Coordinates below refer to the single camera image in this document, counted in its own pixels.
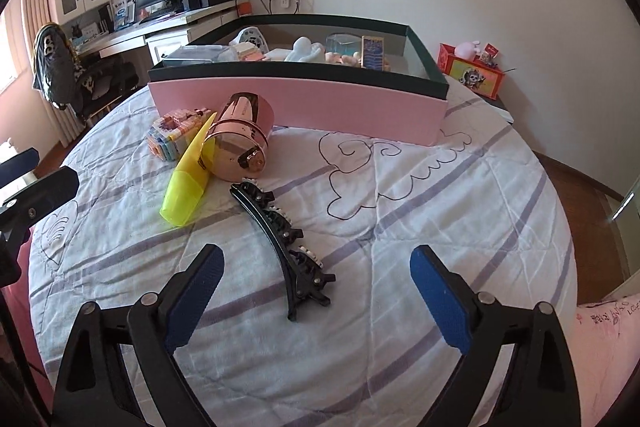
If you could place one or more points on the black office chair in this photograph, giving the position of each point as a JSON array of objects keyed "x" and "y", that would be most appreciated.
[{"x": 60, "y": 67}]

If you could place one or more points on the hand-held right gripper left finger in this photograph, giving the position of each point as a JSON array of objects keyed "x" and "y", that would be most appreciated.
[{"x": 195, "y": 302}]

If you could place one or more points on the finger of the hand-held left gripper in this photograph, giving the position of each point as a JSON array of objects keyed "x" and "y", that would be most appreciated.
[
  {"x": 45, "y": 194},
  {"x": 20, "y": 167}
]

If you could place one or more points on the small white figurine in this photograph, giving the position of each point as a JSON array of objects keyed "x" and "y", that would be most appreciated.
[{"x": 342, "y": 59}]

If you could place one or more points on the rose gold cylinder case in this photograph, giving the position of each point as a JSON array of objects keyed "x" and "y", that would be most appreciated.
[{"x": 235, "y": 142}]

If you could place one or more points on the blue card box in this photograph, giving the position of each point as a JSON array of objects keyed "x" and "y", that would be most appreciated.
[{"x": 373, "y": 52}]

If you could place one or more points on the white pink block model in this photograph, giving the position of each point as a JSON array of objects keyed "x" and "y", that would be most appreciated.
[{"x": 249, "y": 53}]

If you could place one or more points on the colourful building block model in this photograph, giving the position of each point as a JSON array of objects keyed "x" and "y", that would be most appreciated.
[{"x": 167, "y": 144}]

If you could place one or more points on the white charger adapter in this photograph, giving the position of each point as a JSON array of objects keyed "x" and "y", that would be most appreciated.
[{"x": 277, "y": 55}]

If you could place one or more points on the pink plush toy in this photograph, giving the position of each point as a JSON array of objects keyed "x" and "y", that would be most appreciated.
[{"x": 469, "y": 48}]

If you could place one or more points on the white desk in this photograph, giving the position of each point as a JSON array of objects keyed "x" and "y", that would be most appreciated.
[{"x": 165, "y": 27}]

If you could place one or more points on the red printed box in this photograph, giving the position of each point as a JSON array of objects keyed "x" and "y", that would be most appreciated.
[{"x": 470, "y": 77}]

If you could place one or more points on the teal lid clear container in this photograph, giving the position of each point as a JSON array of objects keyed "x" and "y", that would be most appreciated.
[{"x": 344, "y": 43}]

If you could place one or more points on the pink bed sheet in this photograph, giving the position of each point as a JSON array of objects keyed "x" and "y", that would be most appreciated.
[{"x": 605, "y": 357}]

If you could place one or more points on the yellow plastic tube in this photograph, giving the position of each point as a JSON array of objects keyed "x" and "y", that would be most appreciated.
[{"x": 182, "y": 192}]

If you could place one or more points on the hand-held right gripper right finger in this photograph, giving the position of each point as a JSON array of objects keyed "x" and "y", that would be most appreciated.
[{"x": 440, "y": 302}]

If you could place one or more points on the orange cap bottle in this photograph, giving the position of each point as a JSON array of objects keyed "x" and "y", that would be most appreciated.
[{"x": 244, "y": 8}]

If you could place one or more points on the white rabbit figure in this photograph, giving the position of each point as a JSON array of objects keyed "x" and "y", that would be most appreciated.
[{"x": 305, "y": 49}]

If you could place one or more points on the pink storage box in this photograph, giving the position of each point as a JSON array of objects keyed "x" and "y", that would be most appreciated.
[{"x": 325, "y": 107}]

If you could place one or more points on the clear plastic lidded container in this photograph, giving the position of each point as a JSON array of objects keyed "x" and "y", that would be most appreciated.
[{"x": 200, "y": 56}]

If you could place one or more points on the white striped quilt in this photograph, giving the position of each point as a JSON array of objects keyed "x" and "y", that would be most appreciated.
[{"x": 375, "y": 257}]

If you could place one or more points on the pink building block model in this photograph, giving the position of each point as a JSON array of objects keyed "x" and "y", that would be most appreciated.
[{"x": 182, "y": 119}]

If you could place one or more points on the black rhinestone hair clip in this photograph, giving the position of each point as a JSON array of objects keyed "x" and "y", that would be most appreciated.
[{"x": 280, "y": 232}]

